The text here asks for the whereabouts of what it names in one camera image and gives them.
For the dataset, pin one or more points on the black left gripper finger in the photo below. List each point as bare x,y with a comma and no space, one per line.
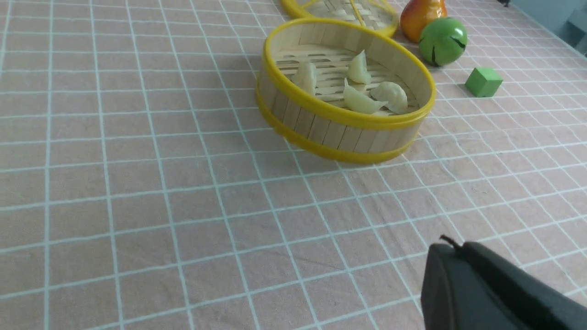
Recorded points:
469,287

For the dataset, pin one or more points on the cream dumpling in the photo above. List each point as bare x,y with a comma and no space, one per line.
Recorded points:
306,78
394,96

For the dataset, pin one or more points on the pale green dumpling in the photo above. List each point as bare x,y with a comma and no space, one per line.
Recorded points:
359,102
357,69

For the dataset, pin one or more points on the yellow rimmed bamboo steamer tray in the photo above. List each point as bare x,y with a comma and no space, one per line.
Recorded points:
323,124

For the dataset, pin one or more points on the yellow rimmed bamboo steamer lid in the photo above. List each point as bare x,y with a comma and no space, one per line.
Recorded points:
377,15

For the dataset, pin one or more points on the green foam cube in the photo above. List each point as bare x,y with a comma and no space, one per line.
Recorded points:
483,82

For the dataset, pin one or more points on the green toy apple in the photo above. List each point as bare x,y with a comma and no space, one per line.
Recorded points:
443,41

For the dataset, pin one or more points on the orange yellow toy pear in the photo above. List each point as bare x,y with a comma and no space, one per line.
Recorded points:
417,14

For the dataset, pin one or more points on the pink checkered tablecloth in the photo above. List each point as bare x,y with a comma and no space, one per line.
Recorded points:
141,189

